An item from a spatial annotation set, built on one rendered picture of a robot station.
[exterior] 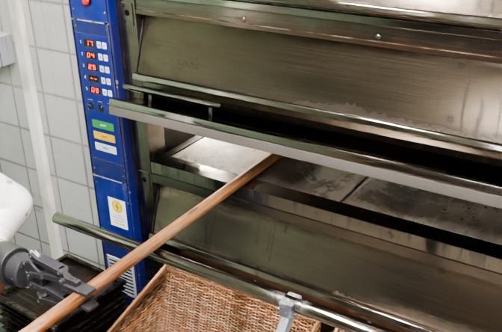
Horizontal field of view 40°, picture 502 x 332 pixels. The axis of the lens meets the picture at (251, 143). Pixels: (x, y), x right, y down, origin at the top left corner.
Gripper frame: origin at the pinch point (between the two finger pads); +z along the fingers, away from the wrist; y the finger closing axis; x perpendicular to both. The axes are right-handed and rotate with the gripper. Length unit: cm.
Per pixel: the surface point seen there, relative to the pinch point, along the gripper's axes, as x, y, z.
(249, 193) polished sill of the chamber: -60, 2, 3
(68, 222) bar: -22.7, 2.1, -28.4
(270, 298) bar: -22.5, 2.6, 33.4
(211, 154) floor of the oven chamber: -73, 1, -19
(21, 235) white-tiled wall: -60, 48, -103
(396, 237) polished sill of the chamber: -60, 3, 46
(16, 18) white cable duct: -58, -38, -81
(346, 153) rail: -46, -24, 39
